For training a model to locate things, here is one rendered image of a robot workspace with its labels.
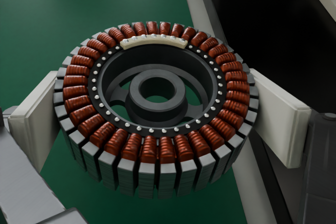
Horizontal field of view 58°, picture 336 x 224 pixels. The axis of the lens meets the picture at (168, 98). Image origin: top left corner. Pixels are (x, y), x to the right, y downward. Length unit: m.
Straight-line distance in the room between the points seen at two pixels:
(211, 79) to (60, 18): 0.22
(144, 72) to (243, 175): 0.11
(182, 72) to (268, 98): 0.06
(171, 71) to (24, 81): 0.14
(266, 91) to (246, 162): 0.09
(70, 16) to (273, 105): 0.26
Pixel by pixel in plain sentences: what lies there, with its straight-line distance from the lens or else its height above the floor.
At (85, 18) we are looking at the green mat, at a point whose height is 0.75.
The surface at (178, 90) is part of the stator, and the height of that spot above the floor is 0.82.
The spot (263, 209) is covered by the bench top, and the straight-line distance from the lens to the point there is 0.23.
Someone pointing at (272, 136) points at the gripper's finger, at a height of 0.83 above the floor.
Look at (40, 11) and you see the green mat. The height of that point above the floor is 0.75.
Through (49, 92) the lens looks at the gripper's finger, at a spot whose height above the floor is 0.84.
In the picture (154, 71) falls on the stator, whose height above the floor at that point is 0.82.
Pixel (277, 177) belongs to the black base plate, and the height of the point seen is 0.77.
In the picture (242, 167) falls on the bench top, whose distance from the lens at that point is 0.24.
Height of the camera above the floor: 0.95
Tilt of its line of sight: 50 degrees down
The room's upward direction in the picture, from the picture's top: 5 degrees clockwise
